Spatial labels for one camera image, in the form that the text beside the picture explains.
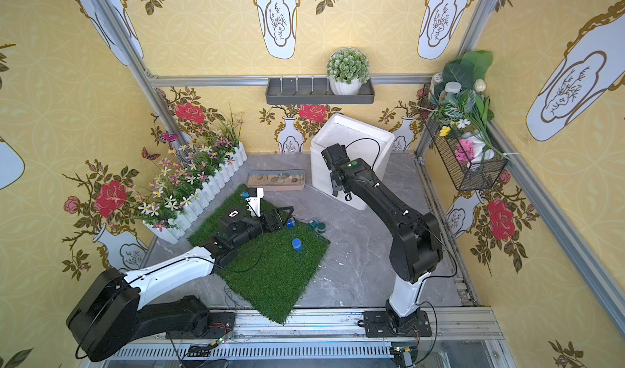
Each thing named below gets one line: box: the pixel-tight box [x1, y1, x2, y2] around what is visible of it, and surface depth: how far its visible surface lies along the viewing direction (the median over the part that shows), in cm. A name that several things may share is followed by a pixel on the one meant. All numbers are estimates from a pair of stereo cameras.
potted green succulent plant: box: [326, 47, 371, 96], surface depth 76 cm
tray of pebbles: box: [247, 169, 306, 192], surface depth 109 cm
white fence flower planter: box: [135, 105, 249, 245], surface depth 94 cm
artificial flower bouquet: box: [411, 49, 516, 163], surface depth 77 cm
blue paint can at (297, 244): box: [292, 237, 303, 252], surface depth 90 cm
